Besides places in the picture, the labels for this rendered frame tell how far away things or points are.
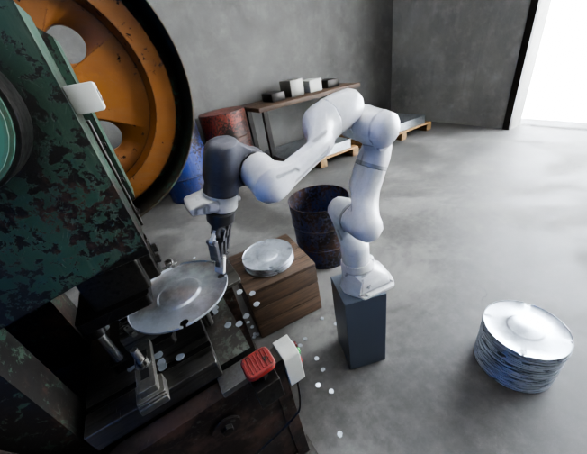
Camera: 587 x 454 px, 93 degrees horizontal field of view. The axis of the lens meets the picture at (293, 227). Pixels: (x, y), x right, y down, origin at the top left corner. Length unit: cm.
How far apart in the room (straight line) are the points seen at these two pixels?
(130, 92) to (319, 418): 142
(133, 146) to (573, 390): 192
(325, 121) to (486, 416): 129
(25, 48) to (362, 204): 82
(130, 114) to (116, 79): 10
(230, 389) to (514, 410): 115
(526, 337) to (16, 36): 162
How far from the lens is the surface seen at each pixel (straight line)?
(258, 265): 153
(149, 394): 79
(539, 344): 151
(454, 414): 150
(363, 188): 96
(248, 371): 68
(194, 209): 70
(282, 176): 64
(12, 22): 55
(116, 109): 110
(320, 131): 73
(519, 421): 156
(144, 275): 78
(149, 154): 108
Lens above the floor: 132
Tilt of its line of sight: 31 degrees down
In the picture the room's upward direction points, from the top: 11 degrees counter-clockwise
